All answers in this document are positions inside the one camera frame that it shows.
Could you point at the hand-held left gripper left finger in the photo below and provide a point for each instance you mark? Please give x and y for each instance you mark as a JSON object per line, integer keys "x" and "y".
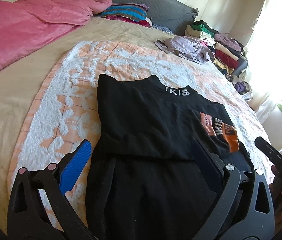
{"x": 77, "y": 165}

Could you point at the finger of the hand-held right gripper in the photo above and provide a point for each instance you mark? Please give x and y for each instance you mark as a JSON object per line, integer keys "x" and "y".
{"x": 268, "y": 150}

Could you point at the white patterned cloth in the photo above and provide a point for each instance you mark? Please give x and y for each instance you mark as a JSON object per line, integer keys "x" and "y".
{"x": 248, "y": 97}

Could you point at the purple crumpled cloth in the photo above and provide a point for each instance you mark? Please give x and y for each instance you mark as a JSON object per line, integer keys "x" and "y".
{"x": 241, "y": 87}

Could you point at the lilac crumpled garment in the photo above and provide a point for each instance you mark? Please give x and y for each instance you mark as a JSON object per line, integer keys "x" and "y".
{"x": 186, "y": 48}

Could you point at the blue striped pillow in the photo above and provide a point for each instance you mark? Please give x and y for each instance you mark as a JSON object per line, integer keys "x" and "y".
{"x": 128, "y": 11}

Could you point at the peach and white tufted quilt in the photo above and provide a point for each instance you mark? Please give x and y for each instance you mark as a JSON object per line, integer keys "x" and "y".
{"x": 68, "y": 92}

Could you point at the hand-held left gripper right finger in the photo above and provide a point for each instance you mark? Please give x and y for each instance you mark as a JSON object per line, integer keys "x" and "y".
{"x": 206, "y": 165}

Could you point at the pink blanket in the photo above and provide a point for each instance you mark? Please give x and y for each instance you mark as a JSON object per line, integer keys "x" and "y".
{"x": 18, "y": 30}

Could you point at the grey quilted headboard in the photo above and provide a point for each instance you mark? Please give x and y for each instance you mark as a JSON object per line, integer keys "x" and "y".
{"x": 156, "y": 7}

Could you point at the beige bed sheet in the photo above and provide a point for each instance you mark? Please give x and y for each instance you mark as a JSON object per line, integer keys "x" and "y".
{"x": 18, "y": 105}

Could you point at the pile of folded clothes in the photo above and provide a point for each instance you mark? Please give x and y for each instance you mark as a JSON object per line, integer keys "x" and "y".
{"x": 223, "y": 47}

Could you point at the black printed t-shirt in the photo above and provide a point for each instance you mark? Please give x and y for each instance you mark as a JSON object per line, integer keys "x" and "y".
{"x": 143, "y": 130}

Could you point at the magenta patterned pillow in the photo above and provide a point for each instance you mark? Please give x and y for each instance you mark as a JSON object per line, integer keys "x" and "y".
{"x": 133, "y": 20}

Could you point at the pale curtain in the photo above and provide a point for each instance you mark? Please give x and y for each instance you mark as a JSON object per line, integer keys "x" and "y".
{"x": 268, "y": 55}

